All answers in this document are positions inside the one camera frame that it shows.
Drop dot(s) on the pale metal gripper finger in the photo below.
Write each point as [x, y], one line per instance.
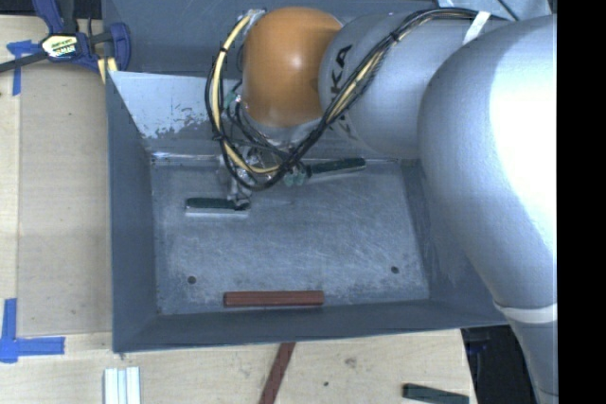
[243, 205]
[231, 195]

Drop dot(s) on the dark green flat block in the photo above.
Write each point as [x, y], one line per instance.
[338, 165]
[208, 203]

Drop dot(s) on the grey metal bin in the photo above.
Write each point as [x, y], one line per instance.
[303, 246]

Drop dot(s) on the red-brown flat block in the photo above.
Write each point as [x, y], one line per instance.
[273, 298]
[277, 374]

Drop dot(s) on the pale wood flat board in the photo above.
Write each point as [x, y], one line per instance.
[64, 203]

